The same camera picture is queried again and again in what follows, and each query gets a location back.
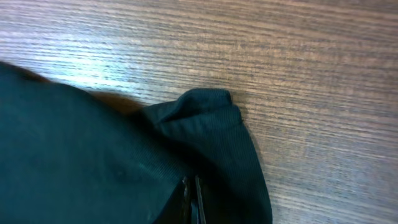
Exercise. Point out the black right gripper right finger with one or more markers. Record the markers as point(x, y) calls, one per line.
point(200, 205)

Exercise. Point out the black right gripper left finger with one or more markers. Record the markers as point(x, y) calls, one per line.
point(177, 210)

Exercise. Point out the black polo shirt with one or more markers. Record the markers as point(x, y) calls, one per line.
point(67, 157)

